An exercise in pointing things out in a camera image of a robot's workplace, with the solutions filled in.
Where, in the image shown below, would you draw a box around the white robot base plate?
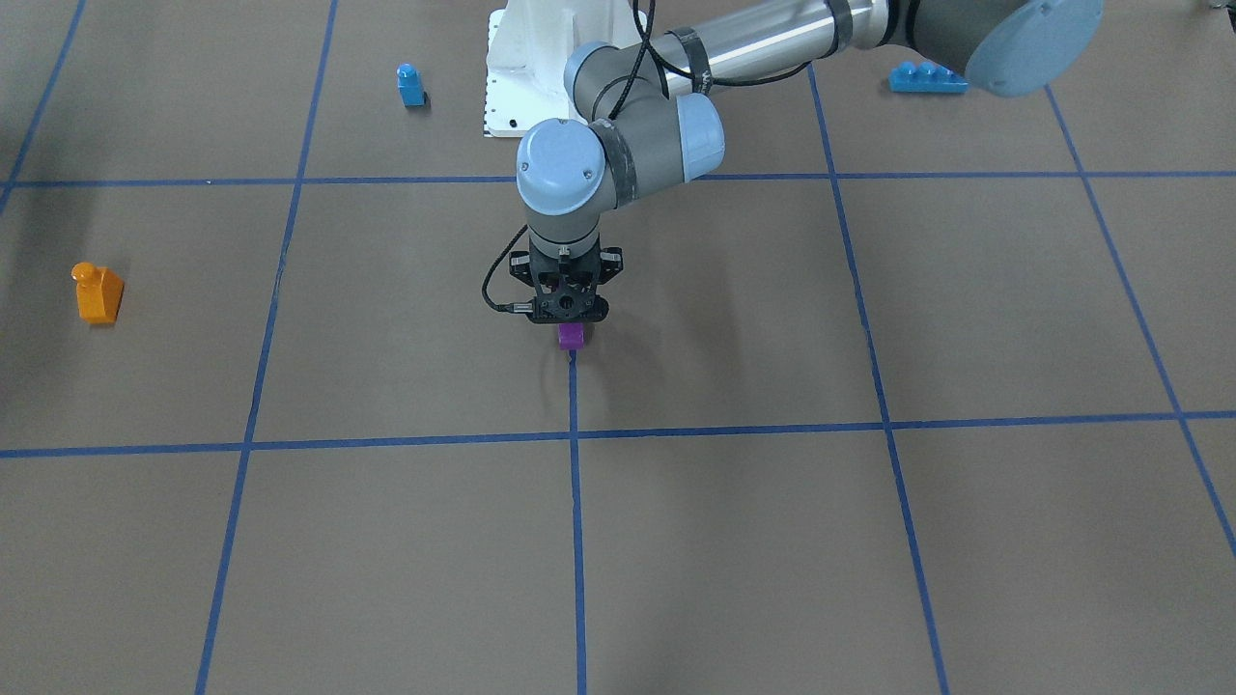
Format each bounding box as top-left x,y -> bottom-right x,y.
483,1 -> 637,139

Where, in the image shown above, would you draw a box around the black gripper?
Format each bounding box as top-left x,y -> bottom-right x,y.
509,242 -> 624,324

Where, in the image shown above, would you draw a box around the purple trapezoid block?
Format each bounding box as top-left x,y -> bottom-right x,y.
557,322 -> 586,351

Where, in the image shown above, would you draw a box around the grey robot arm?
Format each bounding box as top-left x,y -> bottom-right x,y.
491,1 -> 1105,324

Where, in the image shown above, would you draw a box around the orange trapezoid block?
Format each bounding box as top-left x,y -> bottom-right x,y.
70,263 -> 125,325

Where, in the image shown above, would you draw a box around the long blue studded block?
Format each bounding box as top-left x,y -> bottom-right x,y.
887,61 -> 969,94

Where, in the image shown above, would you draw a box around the small blue block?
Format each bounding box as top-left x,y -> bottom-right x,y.
396,63 -> 426,108

